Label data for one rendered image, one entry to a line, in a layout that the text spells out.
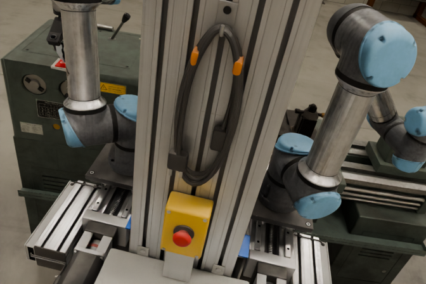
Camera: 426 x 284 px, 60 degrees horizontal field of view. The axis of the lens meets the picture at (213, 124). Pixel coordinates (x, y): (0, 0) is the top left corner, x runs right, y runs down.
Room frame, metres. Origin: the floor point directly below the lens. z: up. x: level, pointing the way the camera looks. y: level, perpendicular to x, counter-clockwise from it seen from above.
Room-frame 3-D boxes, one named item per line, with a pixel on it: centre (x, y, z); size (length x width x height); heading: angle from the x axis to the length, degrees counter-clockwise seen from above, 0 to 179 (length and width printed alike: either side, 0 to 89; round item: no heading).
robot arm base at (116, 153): (0.91, 0.24, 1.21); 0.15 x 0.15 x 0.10
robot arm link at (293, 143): (0.88, -0.26, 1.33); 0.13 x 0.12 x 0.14; 18
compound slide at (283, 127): (1.49, -0.41, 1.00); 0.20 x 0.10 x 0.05; 94
